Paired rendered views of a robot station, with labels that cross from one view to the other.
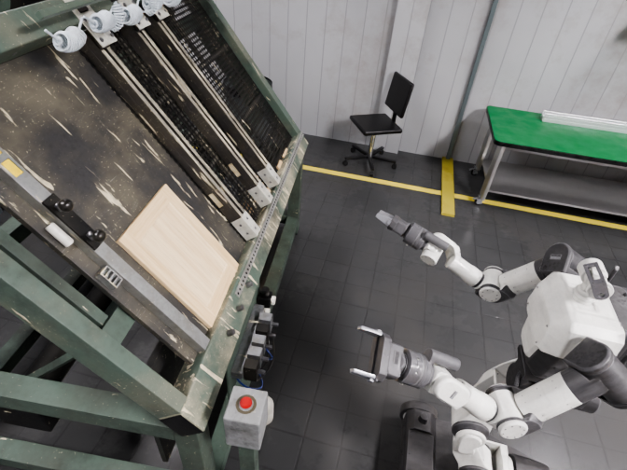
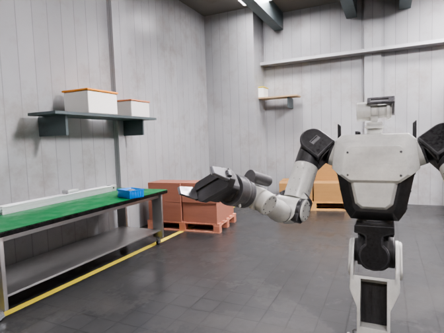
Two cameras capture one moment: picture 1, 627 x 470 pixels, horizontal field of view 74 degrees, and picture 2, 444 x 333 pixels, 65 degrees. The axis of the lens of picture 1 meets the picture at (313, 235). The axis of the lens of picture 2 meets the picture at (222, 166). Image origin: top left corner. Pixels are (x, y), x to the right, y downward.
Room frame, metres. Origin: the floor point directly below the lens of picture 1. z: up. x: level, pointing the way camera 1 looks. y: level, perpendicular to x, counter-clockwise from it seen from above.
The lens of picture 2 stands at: (1.10, 0.53, 1.36)
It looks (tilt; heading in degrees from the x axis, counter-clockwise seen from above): 4 degrees down; 285
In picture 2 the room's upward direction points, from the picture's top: 2 degrees counter-clockwise
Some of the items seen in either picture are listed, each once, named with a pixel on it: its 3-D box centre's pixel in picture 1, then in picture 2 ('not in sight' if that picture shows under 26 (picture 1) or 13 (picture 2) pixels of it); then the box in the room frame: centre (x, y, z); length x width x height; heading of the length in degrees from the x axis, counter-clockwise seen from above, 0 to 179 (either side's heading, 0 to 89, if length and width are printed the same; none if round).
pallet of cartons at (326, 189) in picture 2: not in sight; (312, 184); (1.11, -6.56, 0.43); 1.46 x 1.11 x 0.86; 169
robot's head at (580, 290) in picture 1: (592, 281); (372, 114); (0.89, -0.81, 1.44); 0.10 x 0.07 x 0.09; 169
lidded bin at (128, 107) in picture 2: not in sight; (131, 109); (3.60, -4.05, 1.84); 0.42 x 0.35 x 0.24; 79
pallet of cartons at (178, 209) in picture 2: not in sight; (192, 202); (3.00, -4.79, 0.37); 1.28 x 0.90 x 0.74; 169
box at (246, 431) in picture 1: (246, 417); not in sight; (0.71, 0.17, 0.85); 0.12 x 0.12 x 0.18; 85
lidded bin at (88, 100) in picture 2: not in sight; (91, 103); (3.74, -3.31, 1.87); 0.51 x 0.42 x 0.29; 79
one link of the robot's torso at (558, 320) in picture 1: (582, 332); (374, 170); (0.88, -0.87, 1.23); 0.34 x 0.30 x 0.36; 169
